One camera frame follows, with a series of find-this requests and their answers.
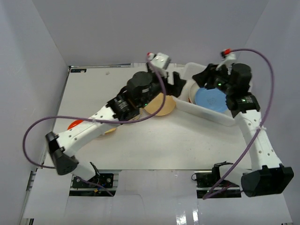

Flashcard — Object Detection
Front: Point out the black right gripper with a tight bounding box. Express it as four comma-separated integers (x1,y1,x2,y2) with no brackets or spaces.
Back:
191,64,234,96

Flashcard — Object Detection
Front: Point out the cream round plate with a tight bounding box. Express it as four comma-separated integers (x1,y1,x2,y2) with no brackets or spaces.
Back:
188,82,200,105

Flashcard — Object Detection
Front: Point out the yellow round plate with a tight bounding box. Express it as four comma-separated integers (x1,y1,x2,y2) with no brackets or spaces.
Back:
143,92,176,116

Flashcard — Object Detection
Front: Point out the blue round plate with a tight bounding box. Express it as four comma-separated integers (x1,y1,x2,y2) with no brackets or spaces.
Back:
195,88,227,113

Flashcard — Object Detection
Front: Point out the yellow square panda plate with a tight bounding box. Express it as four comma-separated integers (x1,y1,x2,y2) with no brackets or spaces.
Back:
97,127,116,138

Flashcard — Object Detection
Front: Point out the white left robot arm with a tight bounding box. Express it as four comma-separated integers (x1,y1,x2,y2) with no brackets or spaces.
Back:
45,71,187,187

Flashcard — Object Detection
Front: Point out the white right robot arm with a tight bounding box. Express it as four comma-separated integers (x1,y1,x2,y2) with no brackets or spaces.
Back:
192,63,294,197

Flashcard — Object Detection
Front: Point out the white plastic bin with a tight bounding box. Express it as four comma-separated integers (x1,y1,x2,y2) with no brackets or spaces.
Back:
173,62,235,127

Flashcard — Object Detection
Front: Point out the beige floral small plate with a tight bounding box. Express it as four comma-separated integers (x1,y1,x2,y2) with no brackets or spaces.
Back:
130,110,143,121

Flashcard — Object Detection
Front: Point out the black label sticker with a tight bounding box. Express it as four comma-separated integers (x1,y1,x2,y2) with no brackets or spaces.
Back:
70,68,87,73

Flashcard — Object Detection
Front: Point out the orange round plate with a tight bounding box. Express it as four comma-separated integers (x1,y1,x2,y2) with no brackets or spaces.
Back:
67,120,83,130

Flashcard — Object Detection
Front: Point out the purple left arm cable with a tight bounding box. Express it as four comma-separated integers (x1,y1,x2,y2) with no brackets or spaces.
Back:
22,52,167,197

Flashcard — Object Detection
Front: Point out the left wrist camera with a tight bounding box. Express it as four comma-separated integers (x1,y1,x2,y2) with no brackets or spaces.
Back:
147,52,171,70

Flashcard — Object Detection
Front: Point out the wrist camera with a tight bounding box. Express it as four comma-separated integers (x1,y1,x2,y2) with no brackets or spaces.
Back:
216,49,237,70
147,52,171,70

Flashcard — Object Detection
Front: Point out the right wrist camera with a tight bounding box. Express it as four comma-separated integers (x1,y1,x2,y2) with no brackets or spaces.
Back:
216,49,237,70

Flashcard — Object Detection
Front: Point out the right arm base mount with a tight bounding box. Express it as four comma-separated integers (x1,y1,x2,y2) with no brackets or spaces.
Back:
191,161,242,199

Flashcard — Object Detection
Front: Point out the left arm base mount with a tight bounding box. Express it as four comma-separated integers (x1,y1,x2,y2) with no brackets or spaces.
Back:
69,173,117,197

